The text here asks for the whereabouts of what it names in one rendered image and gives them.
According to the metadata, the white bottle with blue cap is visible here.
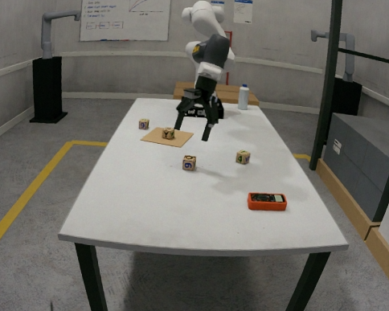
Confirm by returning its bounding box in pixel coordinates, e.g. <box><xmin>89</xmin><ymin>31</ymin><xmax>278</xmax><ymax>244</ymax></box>
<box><xmin>238</xmin><ymin>84</ymin><xmax>249</xmax><ymax>110</ymax></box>

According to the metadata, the tan square mat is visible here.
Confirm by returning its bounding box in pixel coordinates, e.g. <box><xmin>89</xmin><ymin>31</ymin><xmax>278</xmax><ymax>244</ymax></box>
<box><xmin>141</xmin><ymin>127</ymin><xmax>194</xmax><ymax>148</ymax></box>

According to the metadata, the orange digital multimeter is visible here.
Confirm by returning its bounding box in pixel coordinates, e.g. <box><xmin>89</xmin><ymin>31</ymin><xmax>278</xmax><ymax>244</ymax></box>
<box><xmin>248</xmin><ymin>192</ymin><xmax>287</xmax><ymax>211</ymax></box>

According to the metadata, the wooden letter block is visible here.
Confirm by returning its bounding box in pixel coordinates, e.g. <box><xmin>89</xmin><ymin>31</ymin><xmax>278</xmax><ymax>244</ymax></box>
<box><xmin>138</xmin><ymin>118</ymin><xmax>149</xmax><ymax>129</ymax></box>
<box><xmin>182</xmin><ymin>155</ymin><xmax>196</xmax><ymax>171</ymax></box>
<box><xmin>235</xmin><ymin>150</ymin><xmax>251</xmax><ymax>165</ymax></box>

